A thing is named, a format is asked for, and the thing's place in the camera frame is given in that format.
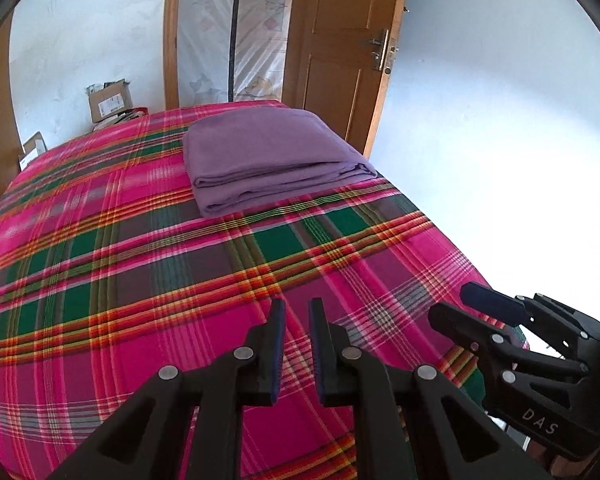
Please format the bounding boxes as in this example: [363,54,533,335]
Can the clear plastic door curtain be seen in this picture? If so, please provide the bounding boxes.
[177,0,299,107]

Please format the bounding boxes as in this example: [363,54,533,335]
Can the purple fleece pants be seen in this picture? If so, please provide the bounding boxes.
[182,108,379,219]

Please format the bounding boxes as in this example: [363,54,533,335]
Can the small white box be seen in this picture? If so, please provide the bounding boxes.
[19,131,48,171]

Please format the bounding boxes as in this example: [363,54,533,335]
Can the brown cardboard box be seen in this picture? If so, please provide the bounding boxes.
[85,79,134,124]

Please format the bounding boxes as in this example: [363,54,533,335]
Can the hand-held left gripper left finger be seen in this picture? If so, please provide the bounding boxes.
[45,299,287,480]

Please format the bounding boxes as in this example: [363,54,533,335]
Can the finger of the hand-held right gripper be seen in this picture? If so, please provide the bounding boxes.
[427,302,592,407]
[460,281,600,359]

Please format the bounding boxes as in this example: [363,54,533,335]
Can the pink plaid bed sheet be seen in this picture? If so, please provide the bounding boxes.
[0,100,531,480]

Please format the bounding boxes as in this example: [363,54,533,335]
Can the metal door handle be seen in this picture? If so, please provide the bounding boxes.
[358,28,400,74]

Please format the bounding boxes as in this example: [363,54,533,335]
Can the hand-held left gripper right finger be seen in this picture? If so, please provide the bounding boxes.
[308,298,551,480]

